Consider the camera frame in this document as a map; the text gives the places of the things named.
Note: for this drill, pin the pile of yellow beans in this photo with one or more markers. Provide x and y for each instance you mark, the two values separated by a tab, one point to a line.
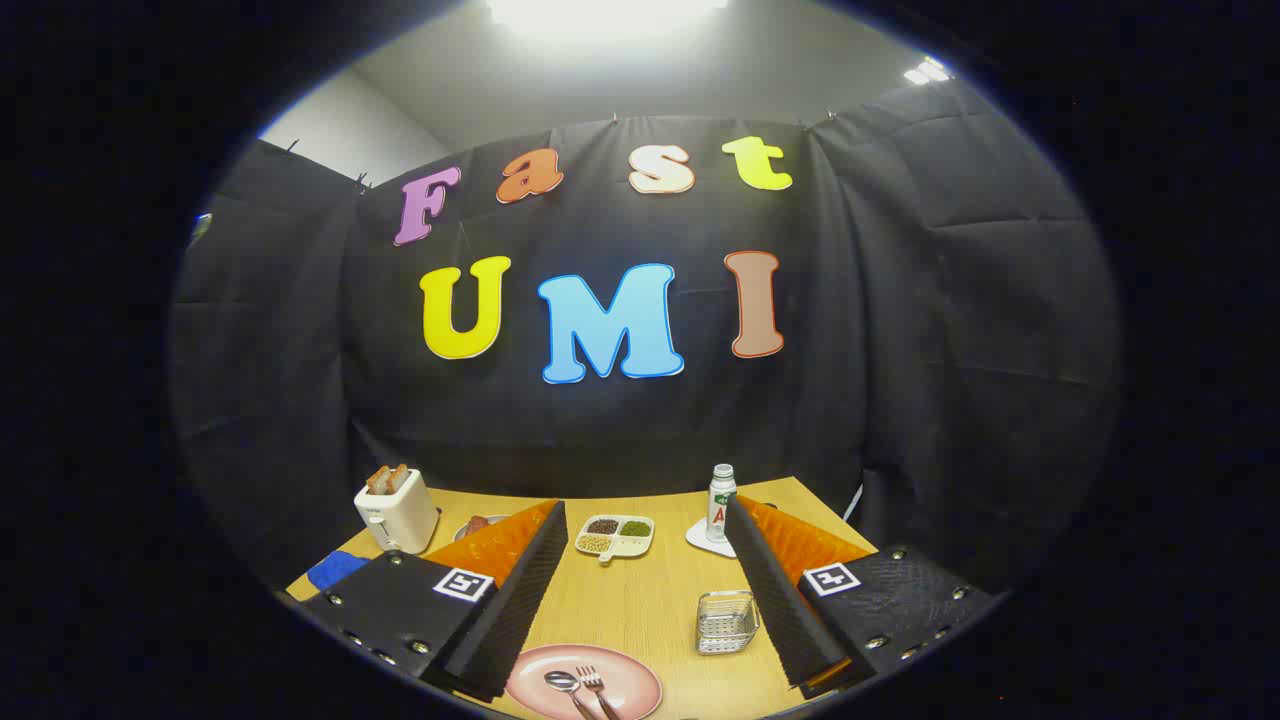
594	543

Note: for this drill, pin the pile of green beans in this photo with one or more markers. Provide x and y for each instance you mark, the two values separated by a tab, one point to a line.
636	528

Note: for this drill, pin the white toaster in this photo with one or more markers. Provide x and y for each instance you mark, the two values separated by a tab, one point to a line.
400	515

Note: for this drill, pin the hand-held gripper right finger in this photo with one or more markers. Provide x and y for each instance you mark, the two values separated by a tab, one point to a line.
780	600

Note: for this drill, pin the white drink bottle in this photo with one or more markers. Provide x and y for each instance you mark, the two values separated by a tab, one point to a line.
720	505

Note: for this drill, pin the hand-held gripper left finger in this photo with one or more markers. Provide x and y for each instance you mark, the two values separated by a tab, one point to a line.
520	610

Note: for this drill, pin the white square coaster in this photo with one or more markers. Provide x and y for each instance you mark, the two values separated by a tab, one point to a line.
702	537

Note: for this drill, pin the black backdrop cloth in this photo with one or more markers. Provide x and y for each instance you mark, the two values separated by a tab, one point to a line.
900	350

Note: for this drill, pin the large ceiling light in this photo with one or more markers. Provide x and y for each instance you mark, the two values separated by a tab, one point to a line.
610	12

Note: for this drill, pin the pile of dark beans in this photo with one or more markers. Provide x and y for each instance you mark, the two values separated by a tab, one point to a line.
602	526

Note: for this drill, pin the blue cloth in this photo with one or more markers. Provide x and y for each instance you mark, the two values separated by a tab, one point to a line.
335	570

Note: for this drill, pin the pink plate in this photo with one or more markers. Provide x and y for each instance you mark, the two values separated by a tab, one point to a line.
635	680

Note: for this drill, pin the white divided dish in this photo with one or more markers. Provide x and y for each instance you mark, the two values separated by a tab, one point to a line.
615	540

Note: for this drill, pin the small ceiling light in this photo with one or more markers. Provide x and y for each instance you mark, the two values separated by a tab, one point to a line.
926	71

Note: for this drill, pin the brown meat patty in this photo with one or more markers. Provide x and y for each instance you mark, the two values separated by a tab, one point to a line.
477	524

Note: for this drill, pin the small plate with food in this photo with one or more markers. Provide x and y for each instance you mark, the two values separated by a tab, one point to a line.
470	530

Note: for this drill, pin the toasted bread slice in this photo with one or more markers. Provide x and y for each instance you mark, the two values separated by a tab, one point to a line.
399	477
377	481

